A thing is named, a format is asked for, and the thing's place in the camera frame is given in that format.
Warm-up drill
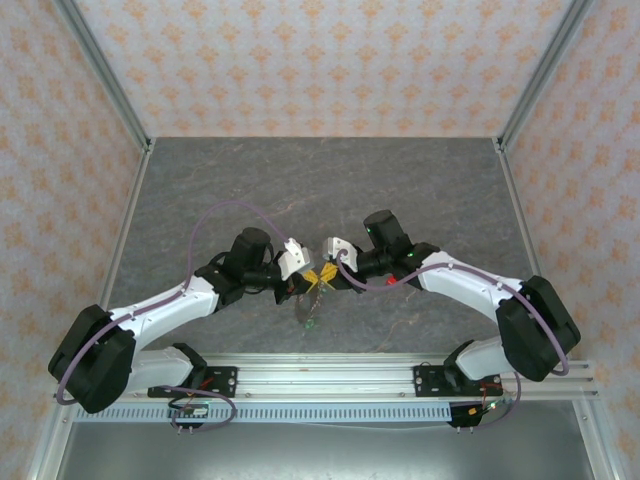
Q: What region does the aluminium table side rail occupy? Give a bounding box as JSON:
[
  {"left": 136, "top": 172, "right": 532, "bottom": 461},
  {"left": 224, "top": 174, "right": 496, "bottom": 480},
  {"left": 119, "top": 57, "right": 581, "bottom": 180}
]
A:
[
  {"left": 77, "top": 139, "right": 156, "bottom": 362},
  {"left": 493, "top": 138, "right": 570, "bottom": 362}
]

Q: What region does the slotted grey cable duct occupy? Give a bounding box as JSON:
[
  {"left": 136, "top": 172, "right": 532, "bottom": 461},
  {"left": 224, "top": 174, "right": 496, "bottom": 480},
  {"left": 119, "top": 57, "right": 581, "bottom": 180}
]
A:
[{"left": 74, "top": 403, "right": 454, "bottom": 424}]

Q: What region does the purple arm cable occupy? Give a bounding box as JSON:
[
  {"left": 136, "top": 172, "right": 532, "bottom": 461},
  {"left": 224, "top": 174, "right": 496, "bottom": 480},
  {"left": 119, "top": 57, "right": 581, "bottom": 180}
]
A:
[
  {"left": 56, "top": 199, "right": 291, "bottom": 435},
  {"left": 335, "top": 249, "right": 571, "bottom": 432}
]

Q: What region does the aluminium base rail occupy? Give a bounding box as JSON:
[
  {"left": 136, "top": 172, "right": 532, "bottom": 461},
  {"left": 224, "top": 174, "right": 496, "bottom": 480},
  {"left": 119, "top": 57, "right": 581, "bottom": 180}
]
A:
[{"left": 52, "top": 352, "right": 600, "bottom": 401}]

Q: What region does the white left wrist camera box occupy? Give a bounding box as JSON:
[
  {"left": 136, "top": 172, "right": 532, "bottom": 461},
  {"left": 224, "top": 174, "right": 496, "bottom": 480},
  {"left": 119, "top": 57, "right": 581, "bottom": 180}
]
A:
[{"left": 277, "top": 238, "right": 315, "bottom": 280}]

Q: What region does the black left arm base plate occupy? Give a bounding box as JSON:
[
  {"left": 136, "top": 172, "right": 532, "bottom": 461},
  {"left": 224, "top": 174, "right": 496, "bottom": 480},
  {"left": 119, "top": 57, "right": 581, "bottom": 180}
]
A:
[{"left": 147, "top": 366, "right": 239, "bottom": 399}]

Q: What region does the grey metal sheet tray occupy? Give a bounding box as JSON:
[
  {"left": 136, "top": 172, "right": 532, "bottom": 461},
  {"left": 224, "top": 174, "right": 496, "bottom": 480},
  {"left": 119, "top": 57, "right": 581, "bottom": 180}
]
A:
[{"left": 54, "top": 422, "right": 596, "bottom": 480}]

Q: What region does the aluminium frame leg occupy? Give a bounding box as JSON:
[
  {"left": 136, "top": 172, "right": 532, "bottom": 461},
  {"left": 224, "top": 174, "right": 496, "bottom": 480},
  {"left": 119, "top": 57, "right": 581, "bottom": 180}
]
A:
[
  {"left": 572, "top": 399, "right": 621, "bottom": 480},
  {"left": 27, "top": 399, "right": 76, "bottom": 480}
]

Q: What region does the aluminium frame post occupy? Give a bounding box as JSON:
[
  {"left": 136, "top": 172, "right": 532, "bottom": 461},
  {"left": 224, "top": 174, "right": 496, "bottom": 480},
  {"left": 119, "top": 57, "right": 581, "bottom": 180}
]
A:
[
  {"left": 52, "top": 0, "right": 154, "bottom": 151},
  {"left": 492, "top": 0, "right": 596, "bottom": 151}
]

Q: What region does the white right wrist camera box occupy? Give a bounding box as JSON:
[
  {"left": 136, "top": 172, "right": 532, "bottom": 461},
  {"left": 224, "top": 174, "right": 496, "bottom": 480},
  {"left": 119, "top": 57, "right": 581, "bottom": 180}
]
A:
[{"left": 321, "top": 235, "right": 362, "bottom": 274}]

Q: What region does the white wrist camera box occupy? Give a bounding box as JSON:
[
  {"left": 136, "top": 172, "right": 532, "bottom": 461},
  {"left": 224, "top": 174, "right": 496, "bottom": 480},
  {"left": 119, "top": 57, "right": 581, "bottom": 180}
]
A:
[
  {"left": 321, "top": 235, "right": 362, "bottom": 274},
  {"left": 277, "top": 238, "right": 315, "bottom": 280}
]

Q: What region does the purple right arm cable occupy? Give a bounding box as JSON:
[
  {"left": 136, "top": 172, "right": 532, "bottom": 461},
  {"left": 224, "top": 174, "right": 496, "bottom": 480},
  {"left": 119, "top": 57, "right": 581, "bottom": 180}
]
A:
[{"left": 335, "top": 249, "right": 571, "bottom": 432}]

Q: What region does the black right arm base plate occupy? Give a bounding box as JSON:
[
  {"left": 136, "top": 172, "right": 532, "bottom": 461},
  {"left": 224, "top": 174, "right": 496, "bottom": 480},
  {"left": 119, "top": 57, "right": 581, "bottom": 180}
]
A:
[{"left": 413, "top": 364, "right": 501, "bottom": 399}]

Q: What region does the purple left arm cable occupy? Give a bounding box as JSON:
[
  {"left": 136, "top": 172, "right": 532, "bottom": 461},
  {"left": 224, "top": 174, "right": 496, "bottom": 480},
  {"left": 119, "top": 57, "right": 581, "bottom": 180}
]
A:
[{"left": 56, "top": 199, "right": 291, "bottom": 435}]

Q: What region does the controller board with wires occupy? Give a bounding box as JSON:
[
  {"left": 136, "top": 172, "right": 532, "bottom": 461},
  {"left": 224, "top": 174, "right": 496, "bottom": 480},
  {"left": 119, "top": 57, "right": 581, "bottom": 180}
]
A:
[
  {"left": 167, "top": 387, "right": 211, "bottom": 419},
  {"left": 467, "top": 382, "right": 516, "bottom": 419}
]

